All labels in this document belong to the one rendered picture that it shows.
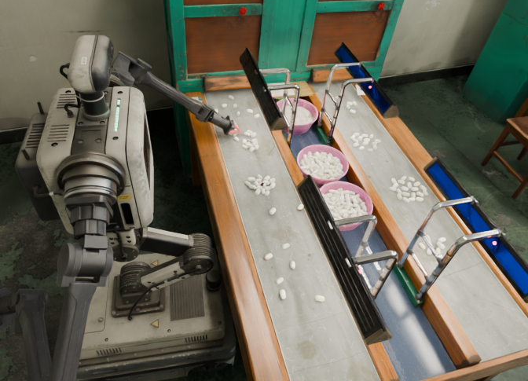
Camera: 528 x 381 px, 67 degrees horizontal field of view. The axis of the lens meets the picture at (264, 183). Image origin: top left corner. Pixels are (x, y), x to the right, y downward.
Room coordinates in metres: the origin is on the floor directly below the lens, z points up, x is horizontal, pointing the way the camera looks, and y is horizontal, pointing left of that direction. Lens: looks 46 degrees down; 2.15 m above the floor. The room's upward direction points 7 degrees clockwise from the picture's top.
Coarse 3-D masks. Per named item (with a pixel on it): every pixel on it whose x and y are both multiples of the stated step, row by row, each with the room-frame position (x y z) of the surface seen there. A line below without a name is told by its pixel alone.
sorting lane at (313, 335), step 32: (224, 96) 2.07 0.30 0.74; (256, 128) 1.79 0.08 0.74; (224, 160) 1.50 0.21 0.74; (256, 160) 1.53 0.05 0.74; (288, 192) 1.33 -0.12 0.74; (256, 224) 1.11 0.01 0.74; (288, 224) 1.14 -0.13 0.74; (256, 256) 0.95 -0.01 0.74; (288, 256) 0.96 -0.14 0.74; (320, 256) 0.98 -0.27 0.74; (288, 288) 0.81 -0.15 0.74; (320, 288) 0.83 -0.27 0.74; (288, 320) 0.69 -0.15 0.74; (320, 320) 0.70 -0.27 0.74; (352, 320) 0.72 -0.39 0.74; (288, 352) 0.57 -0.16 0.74; (320, 352) 0.58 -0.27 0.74; (352, 352) 0.59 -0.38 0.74
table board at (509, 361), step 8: (520, 352) 0.67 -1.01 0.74; (496, 360) 0.63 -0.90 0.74; (504, 360) 0.63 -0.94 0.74; (512, 360) 0.64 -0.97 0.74; (520, 360) 0.66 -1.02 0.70; (464, 368) 0.58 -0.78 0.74; (472, 368) 0.59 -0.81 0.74; (480, 368) 0.59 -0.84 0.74; (488, 368) 0.60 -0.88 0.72; (496, 368) 0.62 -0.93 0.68; (504, 368) 0.65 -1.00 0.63; (440, 376) 0.55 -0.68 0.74; (448, 376) 0.55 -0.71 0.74; (456, 376) 0.55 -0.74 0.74; (464, 376) 0.57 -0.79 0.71; (472, 376) 0.59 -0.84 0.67; (480, 376) 0.61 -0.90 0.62
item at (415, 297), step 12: (444, 204) 1.00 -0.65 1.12; (456, 204) 1.02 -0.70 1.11; (432, 216) 0.99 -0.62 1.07; (420, 228) 0.99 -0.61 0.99; (456, 240) 0.86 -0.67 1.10; (468, 240) 0.86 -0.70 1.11; (408, 252) 0.99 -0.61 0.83; (432, 252) 0.91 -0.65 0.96; (396, 264) 1.01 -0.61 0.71; (420, 264) 0.93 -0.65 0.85; (444, 264) 0.85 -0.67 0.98; (408, 276) 0.95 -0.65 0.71; (432, 276) 0.85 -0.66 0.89; (408, 288) 0.90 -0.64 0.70; (420, 288) 0.86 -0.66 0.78; (420, 300) 0.84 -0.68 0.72
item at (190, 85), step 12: (168, 48) 2.43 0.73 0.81; (276, 72) 2.24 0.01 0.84; (300, 72) 2.29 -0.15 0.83; (372, 72) 2.47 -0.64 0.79; (180, 84) 2.02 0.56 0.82; (192, 84) 2.05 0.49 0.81; (312, 84) 2.32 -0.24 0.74; (180, 108) 2.02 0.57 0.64; (180, 120) 2.05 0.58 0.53; (180, 132) 2.05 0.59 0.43; (180, 144) 2.27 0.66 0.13
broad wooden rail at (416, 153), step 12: (372, 108) 2.10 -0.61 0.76; (384, 120) 1.98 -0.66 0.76; (396, 120) 1.99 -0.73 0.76; (396, 132) 1.88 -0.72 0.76; (408, 132) 1.89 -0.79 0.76; (408, 144) 1.78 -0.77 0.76; (408, 156) 1.69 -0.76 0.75; (420, 156) 1.69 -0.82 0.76; (420, 168) 1.59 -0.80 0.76; (456, 216) 1.28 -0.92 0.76; (480, 252) 1.10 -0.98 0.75; (492, 264) 1.03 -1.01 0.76; (516, 300) 0.88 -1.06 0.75
